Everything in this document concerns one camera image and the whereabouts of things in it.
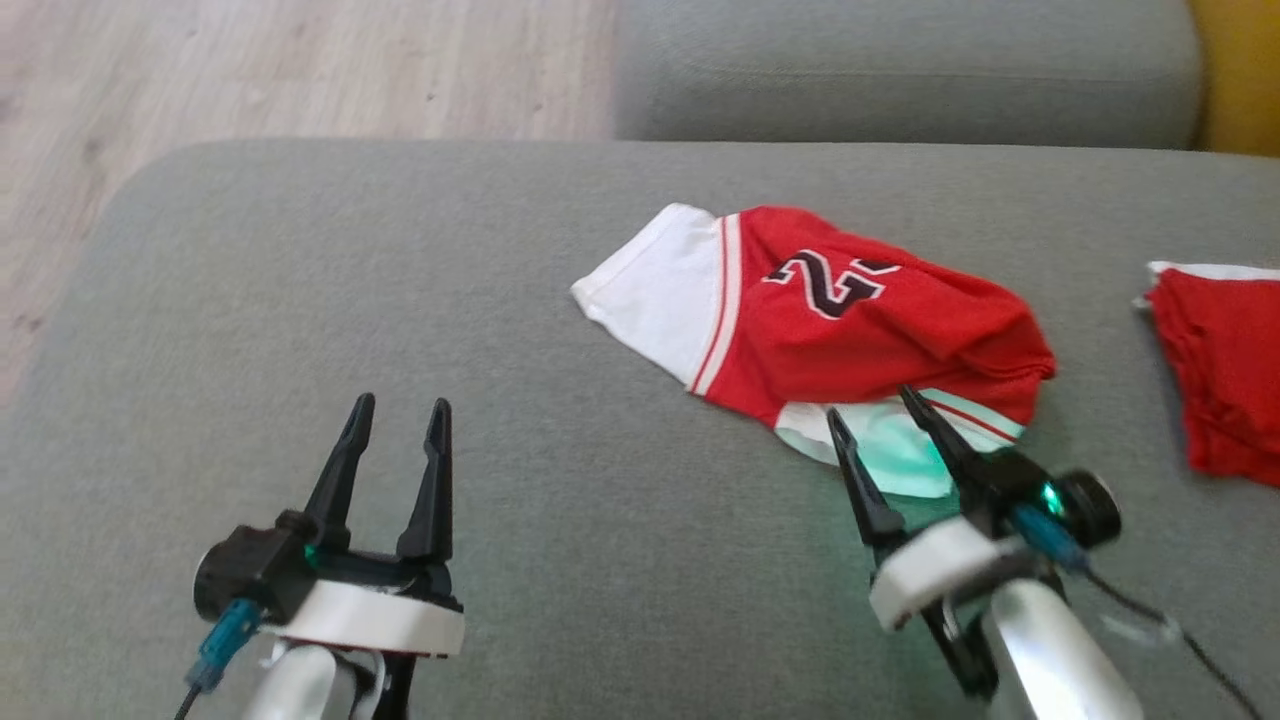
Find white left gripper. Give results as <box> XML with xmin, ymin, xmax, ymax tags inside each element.
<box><xmin>265</xmin><ymin>393</ymin><xmax>467</xmax><ymax>661</ymax></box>

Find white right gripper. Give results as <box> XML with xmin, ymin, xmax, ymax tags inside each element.
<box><xmin>827</xmin><ymin>385</ymin><xmax>1063</xmax><ymax>699</ymax></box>

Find red Bulls 23 jersey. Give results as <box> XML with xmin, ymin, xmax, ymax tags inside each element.
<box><xmin>570</xmin><ymin>203</ymin><xmax>1058</xmax><ymax>498</ymax></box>

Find red shorts with white stripe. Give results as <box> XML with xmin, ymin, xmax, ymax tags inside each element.
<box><xmin>1133</xmin><ymin>262</ymin><xmax>1280</xmax><ymax>488</ymax></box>

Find large grey sofa seat cushion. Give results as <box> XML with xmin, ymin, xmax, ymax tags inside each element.
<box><xmin>0</xmin><ymin>138</ymin><xmax>1280</xmax><ymax>720</ymax></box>

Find yellow sofa backrest cushion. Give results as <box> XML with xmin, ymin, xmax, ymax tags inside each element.
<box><xmin>1185</xmin><ymin>0</ymin><xmax>1280</xmax><ymax>158</ymax></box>

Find right arm cable teal plug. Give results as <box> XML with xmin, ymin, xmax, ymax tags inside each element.
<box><xmin>1010</xmin><ymin>503</ymin><xmax>1271</xmax><ymax>720</ymax></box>

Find arm cable teal plug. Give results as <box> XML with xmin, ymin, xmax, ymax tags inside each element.
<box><xmin>173</xmin><ymin>598</ymin><xmax>263</xmax><ymax>720</ymax></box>
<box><xmin>1010</xmin><ymin>503</ymin><xmax>1271</xmax><ymax>720</ymax></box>

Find left arm cable teal plug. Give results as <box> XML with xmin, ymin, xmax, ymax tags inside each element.
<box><xmin>173</xmin><ymin>598</ymin><xmax>263</xmax><ymax>720</ymax></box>

